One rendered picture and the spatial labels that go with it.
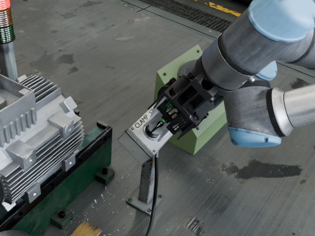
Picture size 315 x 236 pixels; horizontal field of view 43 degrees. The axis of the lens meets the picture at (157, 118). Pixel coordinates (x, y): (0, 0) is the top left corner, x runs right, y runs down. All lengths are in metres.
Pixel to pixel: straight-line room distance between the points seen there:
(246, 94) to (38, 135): 0.47
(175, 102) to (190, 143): 0.51
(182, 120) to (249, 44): 0.17
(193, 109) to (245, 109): 0.34
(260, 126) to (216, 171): 0.22
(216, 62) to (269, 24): 0.09
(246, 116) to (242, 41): 0.43
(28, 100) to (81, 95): 0.58
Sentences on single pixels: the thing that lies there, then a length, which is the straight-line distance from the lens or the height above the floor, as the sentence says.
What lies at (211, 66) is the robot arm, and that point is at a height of 1.28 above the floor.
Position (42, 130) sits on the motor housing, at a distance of 0.77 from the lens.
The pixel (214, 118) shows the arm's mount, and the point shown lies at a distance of 1.15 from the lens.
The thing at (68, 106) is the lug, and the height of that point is 1.08.
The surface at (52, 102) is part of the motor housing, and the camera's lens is 0.80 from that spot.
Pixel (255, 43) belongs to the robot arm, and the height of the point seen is 1.34.
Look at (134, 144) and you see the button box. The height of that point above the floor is 1.05.
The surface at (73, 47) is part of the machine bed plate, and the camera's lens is 1.56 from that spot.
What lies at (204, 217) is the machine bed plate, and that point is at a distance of 0.98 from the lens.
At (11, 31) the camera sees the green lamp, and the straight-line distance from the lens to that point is 1.12.
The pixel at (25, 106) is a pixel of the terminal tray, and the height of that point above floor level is 1.12.
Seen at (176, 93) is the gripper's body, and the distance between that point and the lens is 0.61.
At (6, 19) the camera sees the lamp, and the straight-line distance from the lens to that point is 1.10.
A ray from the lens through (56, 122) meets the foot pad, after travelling 0.77.
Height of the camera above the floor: 1.56
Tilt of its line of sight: 39 degrees down
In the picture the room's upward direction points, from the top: 7 degrees clockwise
